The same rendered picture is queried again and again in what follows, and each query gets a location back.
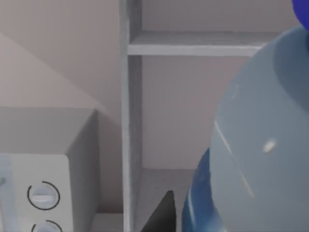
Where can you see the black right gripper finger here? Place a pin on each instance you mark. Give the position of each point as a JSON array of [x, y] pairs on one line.
[[165, 215]]

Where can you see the clear bottle with blue label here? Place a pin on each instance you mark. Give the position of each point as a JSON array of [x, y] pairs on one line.
[[256, 149]]

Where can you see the grey open shelf unit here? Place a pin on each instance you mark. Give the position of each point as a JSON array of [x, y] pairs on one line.
[[131, 120]]

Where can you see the microwave oven knob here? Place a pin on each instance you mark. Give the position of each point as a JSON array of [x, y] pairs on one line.
[[47, 227], [43, 195]]

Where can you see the pale microwave oven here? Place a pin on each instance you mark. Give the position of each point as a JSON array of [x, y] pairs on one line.
[[46, 154]]

